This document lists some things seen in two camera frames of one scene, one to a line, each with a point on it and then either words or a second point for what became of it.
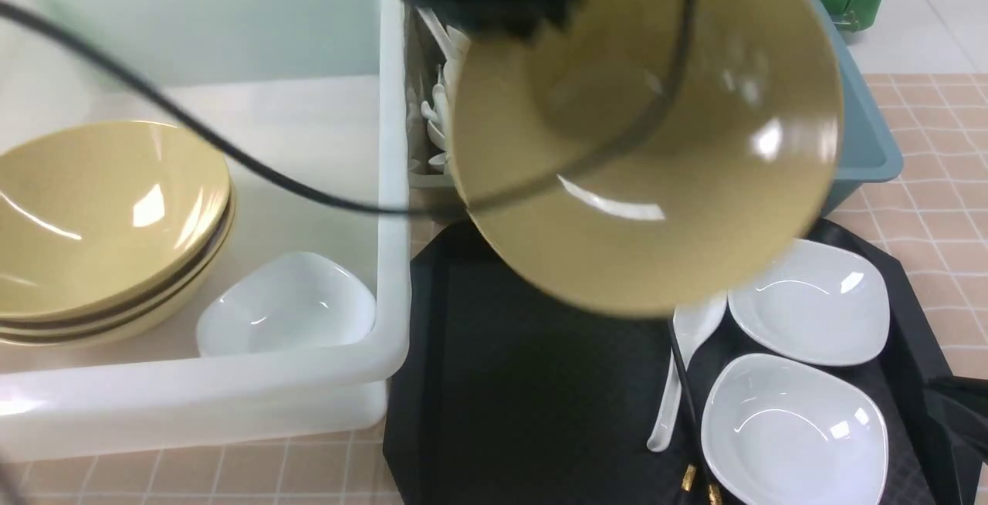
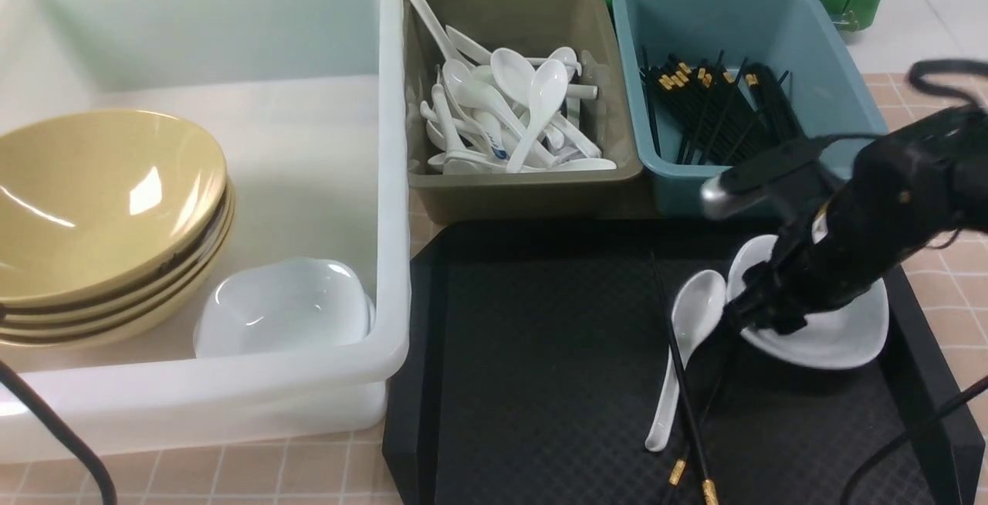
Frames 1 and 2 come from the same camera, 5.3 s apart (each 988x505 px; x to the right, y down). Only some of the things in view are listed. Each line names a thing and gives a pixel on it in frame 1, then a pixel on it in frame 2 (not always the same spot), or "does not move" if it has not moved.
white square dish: x=820 y=303 does not move
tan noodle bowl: x=731 y=179 -> x=96 y=201
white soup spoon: x=692 y=325 does not move
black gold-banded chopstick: x=687 y=484 -> x=679 y=465
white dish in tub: x=285 y=301 does not move
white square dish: x=776 y=430 -> x=282 y=304
